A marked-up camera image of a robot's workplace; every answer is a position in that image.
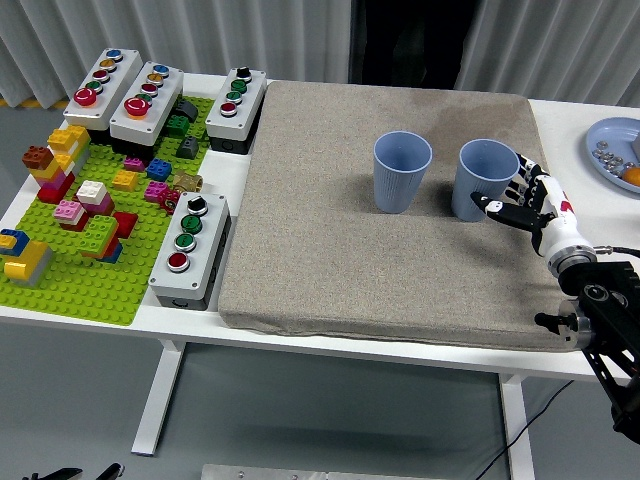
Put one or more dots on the yellow grey brick stack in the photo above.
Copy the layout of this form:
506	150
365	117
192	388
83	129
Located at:
27	265

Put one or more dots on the person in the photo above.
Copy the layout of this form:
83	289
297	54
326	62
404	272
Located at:
410	45

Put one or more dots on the green studded baseplate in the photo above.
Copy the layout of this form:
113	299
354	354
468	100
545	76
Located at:
85	295

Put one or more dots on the grey-brown fabric mat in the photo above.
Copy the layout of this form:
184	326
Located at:
325	225

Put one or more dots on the five-button control box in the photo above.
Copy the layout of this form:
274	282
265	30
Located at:
160	105
107	87

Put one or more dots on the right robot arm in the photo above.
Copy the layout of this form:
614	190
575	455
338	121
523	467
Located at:
605	295

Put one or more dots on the yellow toy brick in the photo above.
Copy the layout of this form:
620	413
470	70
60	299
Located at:
125	181

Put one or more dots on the blue toy brick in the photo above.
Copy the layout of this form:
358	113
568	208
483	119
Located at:
159	170

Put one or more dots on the green orange blue brick stack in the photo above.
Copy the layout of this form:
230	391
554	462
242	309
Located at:
100	235

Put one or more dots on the red toy brick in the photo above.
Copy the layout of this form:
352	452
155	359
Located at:
127	224

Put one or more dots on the small orange ball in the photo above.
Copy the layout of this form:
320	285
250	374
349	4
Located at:
632	175

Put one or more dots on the white pleated curtain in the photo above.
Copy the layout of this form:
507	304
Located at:
200	35
550	45

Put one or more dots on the green toy brick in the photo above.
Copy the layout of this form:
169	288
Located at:
177	126

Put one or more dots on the brown yellow red brick tower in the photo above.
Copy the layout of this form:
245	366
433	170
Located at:
50	175

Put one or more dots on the yellow white green brick stack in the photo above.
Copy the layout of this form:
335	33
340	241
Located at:
67	142

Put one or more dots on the blue plate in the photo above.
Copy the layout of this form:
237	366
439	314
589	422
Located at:
612	130

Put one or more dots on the blue ribbed cup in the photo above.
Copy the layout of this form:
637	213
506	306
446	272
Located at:
472	195
397	190

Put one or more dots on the brass valve fitting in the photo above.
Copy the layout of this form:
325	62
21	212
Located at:
187	182

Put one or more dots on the pink white red brick stack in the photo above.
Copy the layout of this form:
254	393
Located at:
70	212

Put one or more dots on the dark grey slope brick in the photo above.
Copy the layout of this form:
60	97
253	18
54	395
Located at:
187	110

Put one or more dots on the white table leg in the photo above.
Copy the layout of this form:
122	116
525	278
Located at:
160	395
517	430

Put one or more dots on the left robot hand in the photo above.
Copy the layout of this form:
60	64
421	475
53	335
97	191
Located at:
112	470

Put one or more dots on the four-button control box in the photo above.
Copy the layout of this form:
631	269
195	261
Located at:
200	255
245	107

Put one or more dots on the small magenta toy brick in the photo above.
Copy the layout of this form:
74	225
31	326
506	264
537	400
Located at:
134	164

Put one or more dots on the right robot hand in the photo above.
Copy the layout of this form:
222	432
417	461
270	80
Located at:
555	210

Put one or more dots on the blue yellow brick stack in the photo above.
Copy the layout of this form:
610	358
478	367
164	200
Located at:
12	240

